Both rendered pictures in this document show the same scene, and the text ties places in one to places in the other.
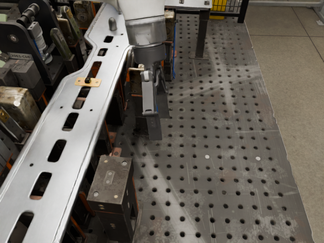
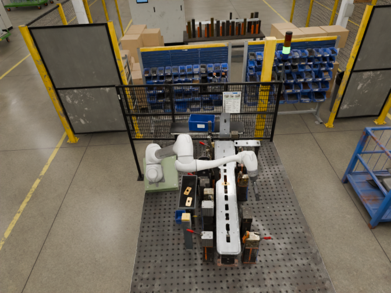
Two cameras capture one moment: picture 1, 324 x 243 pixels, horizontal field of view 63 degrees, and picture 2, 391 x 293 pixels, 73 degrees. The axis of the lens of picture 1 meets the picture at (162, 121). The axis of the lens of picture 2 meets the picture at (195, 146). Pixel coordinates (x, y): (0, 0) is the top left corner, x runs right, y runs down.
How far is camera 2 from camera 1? 1.78 m
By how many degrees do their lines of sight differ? 10
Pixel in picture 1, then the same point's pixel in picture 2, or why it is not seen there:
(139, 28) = (252, 172)
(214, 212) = (274, 226)
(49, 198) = (231, 219)
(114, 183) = (248, 213)
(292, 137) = (306, 196)
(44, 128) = (219, 200)
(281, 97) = (298, 174)
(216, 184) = (273, 217)
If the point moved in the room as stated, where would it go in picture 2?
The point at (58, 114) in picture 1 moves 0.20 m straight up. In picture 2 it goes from (221, 195) to (221, 181)
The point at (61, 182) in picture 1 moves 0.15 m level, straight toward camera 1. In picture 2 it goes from (233, 215) to (246, 226)
